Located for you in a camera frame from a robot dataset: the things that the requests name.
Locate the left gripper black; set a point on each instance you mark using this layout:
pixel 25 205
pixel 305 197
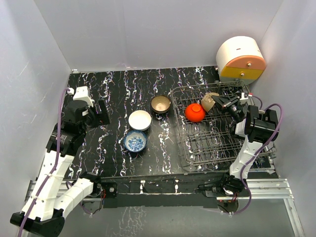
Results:
pixel 101 118

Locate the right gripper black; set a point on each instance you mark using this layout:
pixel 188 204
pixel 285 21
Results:
pixel 222 101

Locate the black glossy bowl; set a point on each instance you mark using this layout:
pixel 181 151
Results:
pixel 207 101

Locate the red bowl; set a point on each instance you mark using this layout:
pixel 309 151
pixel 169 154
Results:
pixel 195 112

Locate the blue white patterned bowl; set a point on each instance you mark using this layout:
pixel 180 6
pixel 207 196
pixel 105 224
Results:
pixel 135 141

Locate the wire dish rack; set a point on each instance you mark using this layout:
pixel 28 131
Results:
pixel 207 145

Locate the brown beige bowl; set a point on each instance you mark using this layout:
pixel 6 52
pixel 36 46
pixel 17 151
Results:
pixel 160 104

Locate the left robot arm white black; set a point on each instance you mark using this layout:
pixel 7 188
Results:
pixel 45 212

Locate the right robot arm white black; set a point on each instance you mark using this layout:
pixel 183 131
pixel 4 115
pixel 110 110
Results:
pixel 258 128

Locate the round drawer cabinet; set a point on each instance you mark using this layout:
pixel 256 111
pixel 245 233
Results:
pixel 239 58

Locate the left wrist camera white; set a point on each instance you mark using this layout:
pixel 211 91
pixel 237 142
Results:
pixel 81 93

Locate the aluminium frame rail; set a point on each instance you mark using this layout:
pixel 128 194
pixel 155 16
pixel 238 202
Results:
pixel 172 192

